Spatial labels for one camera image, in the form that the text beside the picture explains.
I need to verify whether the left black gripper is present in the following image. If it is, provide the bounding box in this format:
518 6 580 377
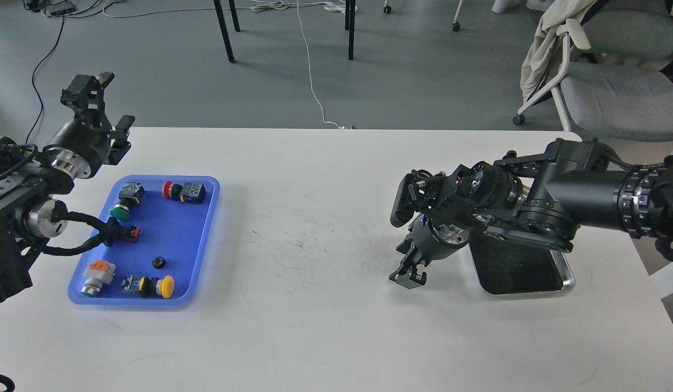
44 72 136 180

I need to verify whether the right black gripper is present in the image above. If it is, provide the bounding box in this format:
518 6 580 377
389 215 470 289

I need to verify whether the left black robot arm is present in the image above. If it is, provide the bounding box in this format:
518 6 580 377
0 72 140 303

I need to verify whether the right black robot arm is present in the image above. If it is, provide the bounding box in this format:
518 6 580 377
389 138 673 289

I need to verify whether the silver metal tray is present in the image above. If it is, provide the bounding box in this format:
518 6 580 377
468 237 576 300

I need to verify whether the blue plastic tray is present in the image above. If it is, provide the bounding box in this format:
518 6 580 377
67 174 221 308

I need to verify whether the power strip on floor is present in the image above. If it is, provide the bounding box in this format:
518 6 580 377
43 1 77 17

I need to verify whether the orange grey push button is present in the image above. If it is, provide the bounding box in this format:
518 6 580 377
81 260 117 298

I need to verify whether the black table leg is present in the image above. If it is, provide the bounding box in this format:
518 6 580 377
213 0 235 64
229 0 241 32
345 0 356 60

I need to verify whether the black table leg rear left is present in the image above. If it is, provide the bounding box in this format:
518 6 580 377
229 0 241 32

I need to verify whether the yellow mushroom push button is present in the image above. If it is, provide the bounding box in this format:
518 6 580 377
120 275 175 299

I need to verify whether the chair caster wheel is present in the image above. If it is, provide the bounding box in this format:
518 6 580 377
451 0 465 32

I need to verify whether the black table leg right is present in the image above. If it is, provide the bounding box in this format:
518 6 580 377
345 0 356 60

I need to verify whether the grey office chair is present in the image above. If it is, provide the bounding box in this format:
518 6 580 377
512 1 673 142

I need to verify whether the beige jacket on chair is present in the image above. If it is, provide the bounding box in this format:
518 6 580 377
519 1 596 102

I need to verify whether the green push button switch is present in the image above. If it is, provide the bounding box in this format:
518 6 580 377
108 182 145 221

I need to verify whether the black cable on floor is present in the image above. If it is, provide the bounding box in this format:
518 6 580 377
26 0 106 143

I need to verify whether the red push button switch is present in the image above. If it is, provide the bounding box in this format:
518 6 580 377
162 181 206 204

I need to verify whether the white cable on floor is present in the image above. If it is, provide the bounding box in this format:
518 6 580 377
249 0 359 130

